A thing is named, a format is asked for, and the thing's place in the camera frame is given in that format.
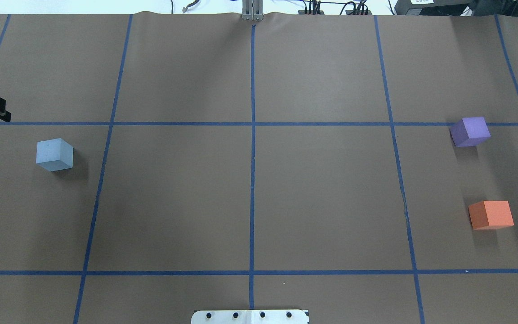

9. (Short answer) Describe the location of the purple foam block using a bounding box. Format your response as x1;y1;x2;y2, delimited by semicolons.
450;117;491;147

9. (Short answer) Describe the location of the light blue foam block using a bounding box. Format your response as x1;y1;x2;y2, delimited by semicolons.
36;138;74;172

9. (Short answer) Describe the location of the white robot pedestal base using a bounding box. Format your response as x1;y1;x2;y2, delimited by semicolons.
191;309;310;324

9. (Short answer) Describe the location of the orange foam block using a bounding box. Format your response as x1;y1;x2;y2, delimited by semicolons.
467;200;514;230

